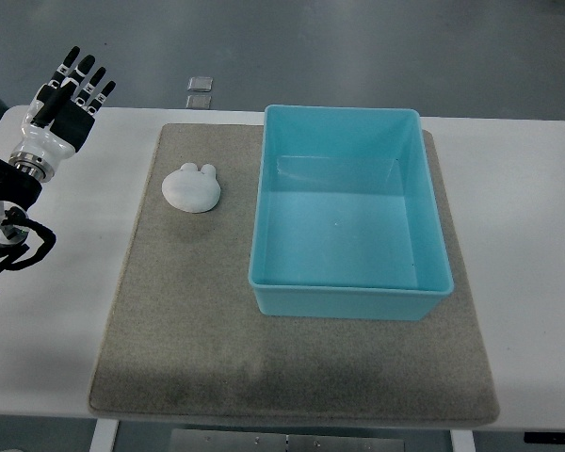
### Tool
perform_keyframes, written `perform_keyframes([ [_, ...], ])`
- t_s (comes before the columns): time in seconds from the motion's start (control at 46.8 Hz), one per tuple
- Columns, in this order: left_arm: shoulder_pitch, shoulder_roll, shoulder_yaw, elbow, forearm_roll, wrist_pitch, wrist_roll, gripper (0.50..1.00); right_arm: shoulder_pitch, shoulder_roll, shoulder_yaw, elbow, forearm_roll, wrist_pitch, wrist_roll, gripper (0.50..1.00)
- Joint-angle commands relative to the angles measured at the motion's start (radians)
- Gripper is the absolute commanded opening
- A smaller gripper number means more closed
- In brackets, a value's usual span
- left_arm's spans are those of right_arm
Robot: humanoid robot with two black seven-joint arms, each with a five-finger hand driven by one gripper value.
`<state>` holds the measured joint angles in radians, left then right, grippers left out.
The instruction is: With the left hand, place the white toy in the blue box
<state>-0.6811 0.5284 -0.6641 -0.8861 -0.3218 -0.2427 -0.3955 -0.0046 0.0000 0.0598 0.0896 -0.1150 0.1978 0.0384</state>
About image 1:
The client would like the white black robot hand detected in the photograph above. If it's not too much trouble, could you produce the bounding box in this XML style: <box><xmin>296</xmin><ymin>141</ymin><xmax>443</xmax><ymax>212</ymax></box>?
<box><xmin>8</xmin><ymin>46</ymin><xmax>116</xmax><ymax>175</ymax></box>

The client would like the white bunny toy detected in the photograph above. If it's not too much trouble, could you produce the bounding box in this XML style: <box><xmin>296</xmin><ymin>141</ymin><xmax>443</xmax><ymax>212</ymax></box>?
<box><xmin>161</xmin><ymin>162</ymin><xmax>221</xmax><ymax>214</ymax></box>

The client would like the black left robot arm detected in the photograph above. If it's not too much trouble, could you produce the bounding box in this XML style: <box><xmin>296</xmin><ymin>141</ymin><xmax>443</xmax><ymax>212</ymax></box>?
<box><xmin>0</xmin><ymin>46</ymin><xmax>116</xmax><ymax>273</ymax></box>

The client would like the blue plastic box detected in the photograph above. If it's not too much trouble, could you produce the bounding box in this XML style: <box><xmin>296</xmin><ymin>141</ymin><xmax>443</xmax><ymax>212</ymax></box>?
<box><xmin>249</xmin><ymin>105</ymin><xmax>455</xmax><ymax>321</ymax></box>

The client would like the upper floor metal plate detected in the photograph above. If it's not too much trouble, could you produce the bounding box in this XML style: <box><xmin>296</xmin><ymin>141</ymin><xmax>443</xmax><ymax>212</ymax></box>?
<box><xmin>187</xmin><ymin>76</ymin><xmax>213</xmax><ymax>92</ymax></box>

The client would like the floor metal plate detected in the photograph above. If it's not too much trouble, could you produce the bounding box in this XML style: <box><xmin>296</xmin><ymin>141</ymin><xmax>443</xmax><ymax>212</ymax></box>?
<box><xmin>186</xmin><ymin>94</ymin><xmax>212</xmax><ymax>110</ymax></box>
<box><xmin>187</xmin><ymin>76</ymin><xmax>213</xmax><ymax>92</ymax></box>

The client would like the lower floor metal plate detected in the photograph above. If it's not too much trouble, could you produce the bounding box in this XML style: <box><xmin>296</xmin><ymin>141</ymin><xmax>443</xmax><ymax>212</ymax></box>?
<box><xmin>186</xmin><ymin>94</ymin><xmax>212</xmax><ymax>110</ymax></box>

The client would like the grey felt mat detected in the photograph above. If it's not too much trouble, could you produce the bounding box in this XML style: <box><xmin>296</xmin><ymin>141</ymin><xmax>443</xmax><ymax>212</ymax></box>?
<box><xmin>89</xmin><ymin>123</ymin><xmax>500</xmax><ymax>428</ymax></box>

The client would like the left white table leg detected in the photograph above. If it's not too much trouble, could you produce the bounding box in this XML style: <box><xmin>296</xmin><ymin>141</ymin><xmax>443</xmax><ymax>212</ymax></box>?
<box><xmin>89</xmin><ymin>419</ymin><xmax>119</xmax><ymax>452</ymax></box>

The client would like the white table leg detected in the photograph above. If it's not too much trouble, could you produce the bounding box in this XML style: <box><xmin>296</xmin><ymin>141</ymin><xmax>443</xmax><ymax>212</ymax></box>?
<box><xmin>450</xmin><ymin>429</ymin><xmax>476</xmax><ymax>452</ymax></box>
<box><xmin>89</xmin><ymin>419</ymin><xmax>119</xmax><ymax>452</ymax></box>

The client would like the grey metal table crossbar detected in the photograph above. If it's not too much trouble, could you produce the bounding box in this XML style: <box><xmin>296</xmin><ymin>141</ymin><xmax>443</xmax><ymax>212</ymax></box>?
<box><xmin>168</xmin><ymin>428</ymin><xmax>406</xmax><ymax>452</ymax></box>

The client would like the right white table leg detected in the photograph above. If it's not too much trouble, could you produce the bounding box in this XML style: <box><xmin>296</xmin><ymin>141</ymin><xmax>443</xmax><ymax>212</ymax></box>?
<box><xmin>450</xmin><ymin>429</ymin><xmax>476</xmax><ymax>452</ymax></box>

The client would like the black table control panel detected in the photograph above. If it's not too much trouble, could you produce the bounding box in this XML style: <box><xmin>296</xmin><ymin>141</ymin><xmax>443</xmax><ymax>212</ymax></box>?
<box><xmin>524</xmin><ymin>431</ymin><xmax>565</xmax><ymax>445</ymax></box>

